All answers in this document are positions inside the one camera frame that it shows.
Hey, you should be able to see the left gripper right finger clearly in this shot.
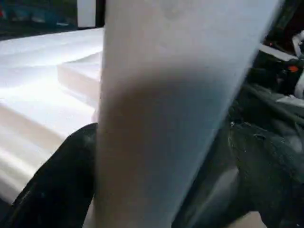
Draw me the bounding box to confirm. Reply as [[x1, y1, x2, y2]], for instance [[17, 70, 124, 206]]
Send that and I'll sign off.
[[227, 121, 304, 228]]

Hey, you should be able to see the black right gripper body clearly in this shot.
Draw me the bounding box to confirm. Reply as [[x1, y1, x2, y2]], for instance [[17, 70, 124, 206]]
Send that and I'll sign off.
[[249, 45, 299, 98]]

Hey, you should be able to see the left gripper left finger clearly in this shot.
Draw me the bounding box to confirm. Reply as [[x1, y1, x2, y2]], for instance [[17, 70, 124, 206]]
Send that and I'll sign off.
[[0, 123, 98, 228]]

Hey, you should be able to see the white plastic table top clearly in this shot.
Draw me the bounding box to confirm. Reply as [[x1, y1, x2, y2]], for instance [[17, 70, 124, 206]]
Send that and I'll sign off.
[[0, 28, 106, 205]]

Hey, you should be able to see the white plastic table leg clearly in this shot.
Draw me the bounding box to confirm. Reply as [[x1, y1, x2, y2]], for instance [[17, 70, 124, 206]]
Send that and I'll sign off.
[[93, 0, 282, 228]]

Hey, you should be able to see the black mat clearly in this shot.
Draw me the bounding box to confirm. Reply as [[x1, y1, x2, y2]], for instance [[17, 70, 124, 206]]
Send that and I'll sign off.
[[0, 0, 304, 228]]

